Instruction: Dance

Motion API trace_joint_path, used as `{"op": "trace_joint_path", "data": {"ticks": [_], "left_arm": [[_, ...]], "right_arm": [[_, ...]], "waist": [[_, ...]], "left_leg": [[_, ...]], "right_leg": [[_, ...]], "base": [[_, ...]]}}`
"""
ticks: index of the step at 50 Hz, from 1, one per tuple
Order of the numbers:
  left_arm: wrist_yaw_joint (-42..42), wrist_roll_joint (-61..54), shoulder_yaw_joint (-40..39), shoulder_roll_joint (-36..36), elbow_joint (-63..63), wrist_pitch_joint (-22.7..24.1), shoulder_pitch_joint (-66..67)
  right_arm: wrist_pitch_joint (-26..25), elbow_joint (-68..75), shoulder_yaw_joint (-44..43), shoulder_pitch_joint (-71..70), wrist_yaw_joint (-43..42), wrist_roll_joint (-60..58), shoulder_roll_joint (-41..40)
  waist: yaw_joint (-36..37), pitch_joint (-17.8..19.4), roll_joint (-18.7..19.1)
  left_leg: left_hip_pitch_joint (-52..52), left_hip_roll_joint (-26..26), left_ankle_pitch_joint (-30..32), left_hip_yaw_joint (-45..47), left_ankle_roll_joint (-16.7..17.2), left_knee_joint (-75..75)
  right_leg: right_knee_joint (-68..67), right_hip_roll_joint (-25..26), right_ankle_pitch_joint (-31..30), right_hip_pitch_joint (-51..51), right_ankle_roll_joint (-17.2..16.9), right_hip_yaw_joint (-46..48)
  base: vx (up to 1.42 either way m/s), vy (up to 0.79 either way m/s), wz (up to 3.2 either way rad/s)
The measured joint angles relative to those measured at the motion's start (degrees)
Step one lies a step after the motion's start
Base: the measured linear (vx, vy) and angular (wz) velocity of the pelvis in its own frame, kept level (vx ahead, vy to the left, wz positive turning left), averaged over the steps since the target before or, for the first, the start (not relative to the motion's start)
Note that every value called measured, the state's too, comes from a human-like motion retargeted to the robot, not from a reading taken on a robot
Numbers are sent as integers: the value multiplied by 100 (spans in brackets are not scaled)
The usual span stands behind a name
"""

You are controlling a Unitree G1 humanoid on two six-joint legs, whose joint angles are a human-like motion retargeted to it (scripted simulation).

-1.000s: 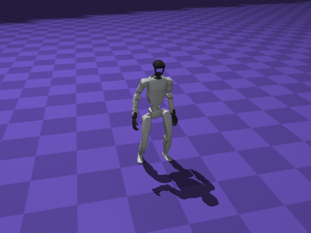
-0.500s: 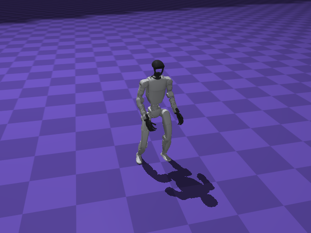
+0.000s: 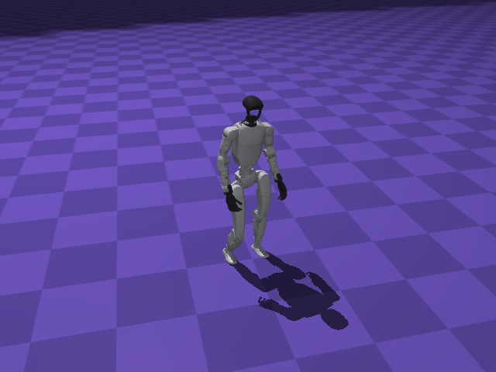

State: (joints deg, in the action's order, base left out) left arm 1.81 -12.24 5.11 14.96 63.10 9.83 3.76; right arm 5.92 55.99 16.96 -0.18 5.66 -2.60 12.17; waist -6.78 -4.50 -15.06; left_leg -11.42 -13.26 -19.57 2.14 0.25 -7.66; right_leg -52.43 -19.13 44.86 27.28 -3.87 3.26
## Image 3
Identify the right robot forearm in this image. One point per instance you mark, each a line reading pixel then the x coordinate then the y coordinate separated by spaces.
pixel 224 174

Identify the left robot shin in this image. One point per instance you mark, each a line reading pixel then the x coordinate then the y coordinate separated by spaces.
pixel 258 231

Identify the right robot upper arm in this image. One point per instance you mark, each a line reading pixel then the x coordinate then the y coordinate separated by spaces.
pixel 228 135

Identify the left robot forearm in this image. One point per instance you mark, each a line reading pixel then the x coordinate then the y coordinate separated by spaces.
pixel 273 166

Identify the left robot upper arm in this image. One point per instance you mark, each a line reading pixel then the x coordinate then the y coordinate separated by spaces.
pixel 268 140

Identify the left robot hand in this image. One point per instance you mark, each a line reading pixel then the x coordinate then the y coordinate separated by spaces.
pixel 281 187

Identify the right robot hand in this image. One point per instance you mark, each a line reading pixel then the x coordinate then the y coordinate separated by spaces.
pixel 231 201

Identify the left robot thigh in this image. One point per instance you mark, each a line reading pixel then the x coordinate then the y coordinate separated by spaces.
pixel 263 195

